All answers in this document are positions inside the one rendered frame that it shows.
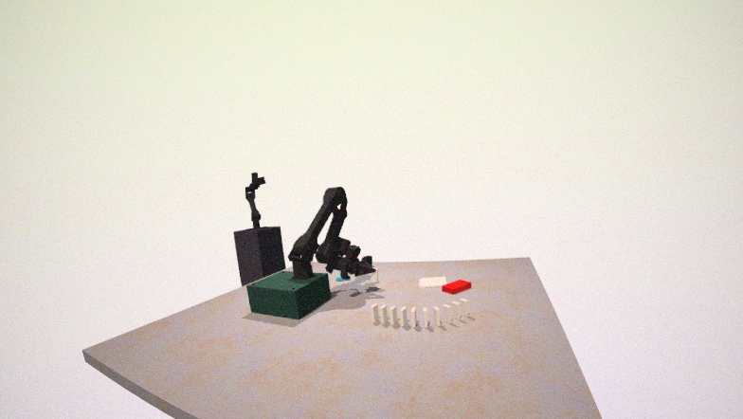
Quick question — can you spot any red rectangular block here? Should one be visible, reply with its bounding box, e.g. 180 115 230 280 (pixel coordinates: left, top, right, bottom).
443 280 471 295

